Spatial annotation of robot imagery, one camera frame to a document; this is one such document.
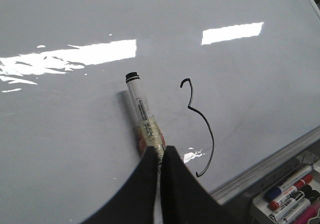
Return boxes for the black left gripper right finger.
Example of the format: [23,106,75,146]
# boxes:
[160,146,240,224]

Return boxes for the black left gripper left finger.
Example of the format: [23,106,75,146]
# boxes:
[83,146,158,224]

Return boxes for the white black whiteboard marker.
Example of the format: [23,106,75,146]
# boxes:
[125,72,165,167]

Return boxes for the white marker tray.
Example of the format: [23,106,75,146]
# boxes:
[249,152,320,224]

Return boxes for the blue capped marker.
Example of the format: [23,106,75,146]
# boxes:
[264,164,314,201]

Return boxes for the red capped marker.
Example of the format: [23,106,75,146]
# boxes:
[267,174,313,211]

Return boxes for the black capped marker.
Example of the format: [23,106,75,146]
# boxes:
[279,190,320,224]
[268,184,312,223]

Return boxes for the white whiteboard with aluminium frame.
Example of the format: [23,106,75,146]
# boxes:
[0,0,320,224]

